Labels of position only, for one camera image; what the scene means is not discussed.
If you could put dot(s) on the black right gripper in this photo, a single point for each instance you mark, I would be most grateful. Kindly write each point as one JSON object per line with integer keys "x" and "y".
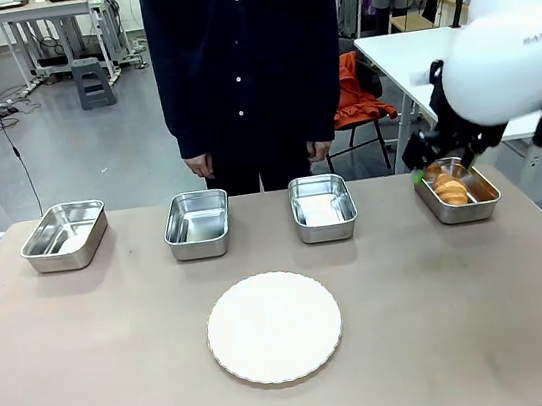
{"x": 452, "y": 129}

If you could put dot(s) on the golden brown croissant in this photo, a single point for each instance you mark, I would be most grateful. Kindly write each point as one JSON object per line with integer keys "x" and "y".
{"x": 450, "y": 188}

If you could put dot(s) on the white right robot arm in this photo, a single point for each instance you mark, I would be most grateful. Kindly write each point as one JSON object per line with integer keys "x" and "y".
{"x": 509, "y": 63}

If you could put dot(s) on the rectangular steel container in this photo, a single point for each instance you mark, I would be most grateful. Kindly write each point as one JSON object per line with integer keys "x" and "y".
{"x": 483, "y": 203}
{"x": 324, "y": 213}
{"x": 199, "y": 228}
{"x": 67, "y": 242}

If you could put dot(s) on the person's left hand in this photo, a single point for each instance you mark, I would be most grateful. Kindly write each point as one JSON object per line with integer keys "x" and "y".
{"x": 320, "y": 149}

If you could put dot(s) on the person's right hand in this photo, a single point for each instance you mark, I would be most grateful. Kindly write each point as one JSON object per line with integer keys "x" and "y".
{"x": 199, "y": 166}

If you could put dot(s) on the black chair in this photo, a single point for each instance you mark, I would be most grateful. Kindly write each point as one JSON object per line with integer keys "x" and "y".
{"x": 378, "y": 132}

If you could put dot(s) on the orange jacket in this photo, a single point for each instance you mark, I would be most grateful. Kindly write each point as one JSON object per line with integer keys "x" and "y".
{"x": 357, "y": 100}

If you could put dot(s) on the large white table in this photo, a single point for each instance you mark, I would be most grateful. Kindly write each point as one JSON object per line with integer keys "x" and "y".
{"x": 397, "y": 59}

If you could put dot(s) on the person in dark shirt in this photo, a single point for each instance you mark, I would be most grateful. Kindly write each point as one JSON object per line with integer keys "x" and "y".
{"x": 240, "y": 56}

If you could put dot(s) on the white scalloped plate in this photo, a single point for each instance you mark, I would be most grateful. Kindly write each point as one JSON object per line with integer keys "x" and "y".
{"x": 273, "y": 329}

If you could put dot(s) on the grey plastic step stool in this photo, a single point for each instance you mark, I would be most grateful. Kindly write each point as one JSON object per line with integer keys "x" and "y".
{"x": 92, "y": 81}

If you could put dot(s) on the white background workbench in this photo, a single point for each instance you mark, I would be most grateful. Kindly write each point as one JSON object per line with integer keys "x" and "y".
{"x": 52, "y": 14}

